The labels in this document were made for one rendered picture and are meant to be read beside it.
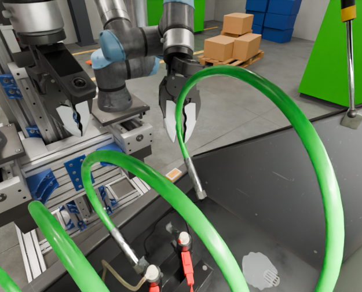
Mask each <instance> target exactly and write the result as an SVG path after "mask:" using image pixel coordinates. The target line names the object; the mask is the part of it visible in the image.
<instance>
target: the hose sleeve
mask: <svg viewBox="0 0 362 292"><path fill-rule="evenodd" d="M184 162H185V165H186V167H187V171H188V173H189V176H190V178H191V181H192V184H193V187H194V189H195V191H196V192H200V191H203V187H202V184H201V182H200V180H199V176H198V174H197V172H196V169H195V165H194V164H193V161H192V159H191V157H187V158H185V159H184Z"/></svg>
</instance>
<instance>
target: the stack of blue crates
mask: <svg viewBox="0 0 362 292"><path fill-rule="evenodd" d="M301 2H302V0H246V8H245V10H246V14H253V15H254V17H253V23H252V28H251V29H252V30H253V31H252V34H260V35H262V36H261V38H262V39H265V40H268V41H272V42H277V43H285V42H289V41H291V37H292V33H293V30H294V29H293V28H294V24H295V20H296V17H297V14H298V12H299V9H300V5H301Z"/></svg>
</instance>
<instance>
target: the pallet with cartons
mask: <svg viewBox="0 0 362 292"><path fill-rule="evenodd" d="M253 17H254V15H253V14H245V13H231V14H228V15H225V16H224V23H223V29H222V31H221V35H219V36H215V37H212V38H209V39H205V40H204V54H203V55H201V56H198V58H199V62H200V64H203V65H207V64H210V63H213V66H215V65H235V66H237V65H239V64H240V63H243V64H242V65H241V66H239V67H242V68H246V67H247V66H249V65H250V64H252V63H254V62H256V61H257V60H259V59H261V58H262V57H263V56H264V52H263V51H262V50H259V44H260V41H261V36H262V35H260V34H252V31H253V30H252V29H251V28H252V23H253ZM253 56H255V58H253V59H251V58H252V57H253ZM204 57H207V58H204ZM236 60H238V61H236ZM220 61H223V62H220ZM234 61H236V62H234ZM233 62H234V63H233ZM231 63H232V64H231Z"/></svg>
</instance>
